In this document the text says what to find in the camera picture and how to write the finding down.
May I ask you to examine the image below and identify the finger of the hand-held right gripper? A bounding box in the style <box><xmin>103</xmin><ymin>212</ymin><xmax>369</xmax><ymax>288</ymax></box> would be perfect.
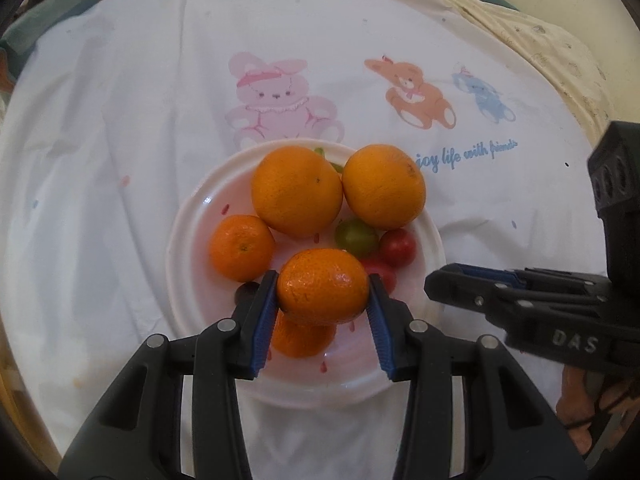
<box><xmin>456</xmin><ymin>263</ymin><xmax>612</xmax><ymax>293</ymax></box>
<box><xmin>424</xmin><ymin>265</ymin><xmax>609</xmax><ymax>332</ymax></box>

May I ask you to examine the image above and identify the red cherry tomato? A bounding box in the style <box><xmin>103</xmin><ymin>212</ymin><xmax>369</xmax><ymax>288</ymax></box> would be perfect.
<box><xmin>360</xmin><ymin>258</ymin><xmax>397</xmax><ymax>293</ymax></box>
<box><xmin>378</xmin><ymin>228</ymin><xmax>417</xmax><ymax>267</ymax></box>

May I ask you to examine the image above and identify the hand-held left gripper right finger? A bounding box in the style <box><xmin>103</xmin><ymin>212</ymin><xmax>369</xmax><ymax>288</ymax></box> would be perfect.
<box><xmin>369</xmin><ymin>273</ymin><xmax>589</xmax><ymax>480</ymax></box>

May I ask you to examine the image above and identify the small mandarin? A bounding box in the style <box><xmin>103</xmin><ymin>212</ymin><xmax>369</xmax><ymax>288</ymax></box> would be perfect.
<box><xmin>270</xmin><ymin>310</ymin><xmax>337</xmax><ymax>359</ymax></box>
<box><xmin>209</xmin><ymin>214</ymin><xmax>276</xmax><ymax>282</ymax></box>
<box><xmin>276</xmin><ymin>248</ymin><xmax>371</xmax><ymax>326</ymax></box>

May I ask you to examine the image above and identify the green cherry tomato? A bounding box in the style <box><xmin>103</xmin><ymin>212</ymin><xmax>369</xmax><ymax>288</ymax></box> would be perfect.
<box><xmin>334</xmin><ymin>218</ymin><xmax>380</xmax><ymax>256</ymax></box>

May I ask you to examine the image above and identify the small green leaf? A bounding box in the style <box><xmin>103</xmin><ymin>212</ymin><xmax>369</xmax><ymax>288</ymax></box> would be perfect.
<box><xmin>312</xmin><ymin>146</ymin><xmax>346</xmax><ymax>174</ymax></box>

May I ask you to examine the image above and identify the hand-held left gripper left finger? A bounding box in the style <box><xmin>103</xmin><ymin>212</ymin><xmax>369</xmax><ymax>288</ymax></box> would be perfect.
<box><xmin>57</xmin><ymin>269</ymin><xmax>280</xmax><ymax>480</ymax></box>

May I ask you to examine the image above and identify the white round plate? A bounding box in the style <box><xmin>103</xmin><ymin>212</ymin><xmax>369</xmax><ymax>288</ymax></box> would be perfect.
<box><xmin>166</xmin><ymin>140</ymin><xmax>447</xmax><ymax>407</ymax></box>

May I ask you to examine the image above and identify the white cloth with bear print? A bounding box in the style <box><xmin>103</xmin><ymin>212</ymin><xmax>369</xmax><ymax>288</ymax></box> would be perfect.
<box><xmin>0</xmin><ymin>0</ymin><xmax>608</xmax><ymax>480</ymax></box>

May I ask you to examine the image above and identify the beige speckled blanket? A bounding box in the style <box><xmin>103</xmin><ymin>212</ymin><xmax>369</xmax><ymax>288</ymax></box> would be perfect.
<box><xmin>415</xmin><ymin>0</ymin><xmax>617</xmax><ymax>128</ymax></box>

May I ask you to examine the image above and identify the person's right hand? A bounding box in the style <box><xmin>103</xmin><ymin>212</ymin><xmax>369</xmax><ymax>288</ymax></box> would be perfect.
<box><xmin>556</xmin><ymin>365</ymin><xmax>640</xmax><ymax>442</ymax></box>

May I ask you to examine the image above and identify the large smooth orange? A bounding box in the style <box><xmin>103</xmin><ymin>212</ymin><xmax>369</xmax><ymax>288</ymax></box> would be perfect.
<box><xmin>250</xmin><ymin>145</ymin><xmax>344</xmax><ymax>238</ymax></box>

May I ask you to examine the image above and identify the large orange with scarred navel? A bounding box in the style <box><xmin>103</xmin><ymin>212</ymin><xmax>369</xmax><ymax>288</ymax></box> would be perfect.
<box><xmin>341</xmin><ymin>144</ymin><xmax>427</xmax><ymax>230</ymax></box>

